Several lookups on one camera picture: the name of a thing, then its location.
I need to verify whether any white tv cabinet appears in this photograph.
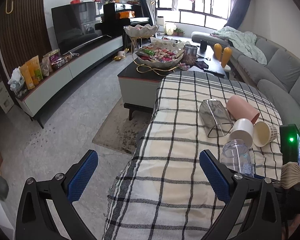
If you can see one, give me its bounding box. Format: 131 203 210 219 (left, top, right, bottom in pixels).
17 36 123 120

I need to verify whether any clear plastic cup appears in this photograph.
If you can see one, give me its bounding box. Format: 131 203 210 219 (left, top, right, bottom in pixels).
220 139 254 177

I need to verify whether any pink plastic cup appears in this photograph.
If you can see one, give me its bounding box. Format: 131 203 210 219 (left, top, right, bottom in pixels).
226 95 260 125

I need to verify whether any clear jar of nuts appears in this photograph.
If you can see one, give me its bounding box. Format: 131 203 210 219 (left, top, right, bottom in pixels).
181 44 198 67

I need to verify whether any grey sectional sofa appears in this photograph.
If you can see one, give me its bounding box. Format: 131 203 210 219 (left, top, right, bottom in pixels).
191 31 300 126

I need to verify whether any white cup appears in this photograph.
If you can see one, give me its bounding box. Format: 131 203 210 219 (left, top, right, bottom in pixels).
229 118 254 148

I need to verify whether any plaid tablecloth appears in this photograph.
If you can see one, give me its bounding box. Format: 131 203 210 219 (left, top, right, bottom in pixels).
103 72 281 239

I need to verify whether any black upright piano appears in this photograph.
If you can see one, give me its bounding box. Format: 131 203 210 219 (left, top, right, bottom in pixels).
95 3 150 48

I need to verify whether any person's right hand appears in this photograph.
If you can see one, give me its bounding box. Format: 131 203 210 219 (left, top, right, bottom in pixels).
280 161 300 189

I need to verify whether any black mug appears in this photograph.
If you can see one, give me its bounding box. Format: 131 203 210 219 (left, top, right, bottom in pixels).
200 40 208 52

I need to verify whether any checkered paper cup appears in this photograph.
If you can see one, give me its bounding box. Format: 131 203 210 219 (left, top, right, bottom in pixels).
253 121 278 147

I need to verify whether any orange snack bag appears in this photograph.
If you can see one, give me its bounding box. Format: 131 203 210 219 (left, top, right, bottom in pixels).
25 56 43 86

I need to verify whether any flat screen television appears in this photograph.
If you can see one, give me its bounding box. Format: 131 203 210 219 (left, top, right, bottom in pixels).
51 2 113 54

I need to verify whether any beige floor rug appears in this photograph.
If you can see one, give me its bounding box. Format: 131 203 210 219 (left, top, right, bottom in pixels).
93 99 152 154

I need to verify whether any potted plant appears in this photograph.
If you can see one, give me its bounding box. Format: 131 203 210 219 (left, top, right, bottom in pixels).
173 28 184 37

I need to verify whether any black coffee table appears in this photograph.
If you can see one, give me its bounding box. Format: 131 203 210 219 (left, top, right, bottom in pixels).
117 36 229 121

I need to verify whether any grey transparent square cup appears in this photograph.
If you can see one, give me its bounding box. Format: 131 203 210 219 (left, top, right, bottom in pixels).
199 99 234 138

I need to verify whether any light green blanket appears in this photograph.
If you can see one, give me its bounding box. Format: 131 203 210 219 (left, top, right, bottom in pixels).
211 26 267 65

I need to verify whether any yellow rabbit ear stool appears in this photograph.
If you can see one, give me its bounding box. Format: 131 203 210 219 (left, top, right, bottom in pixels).
213 43 232 72

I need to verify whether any blue curtain right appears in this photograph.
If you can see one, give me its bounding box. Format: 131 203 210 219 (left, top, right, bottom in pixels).
224 0 251 29

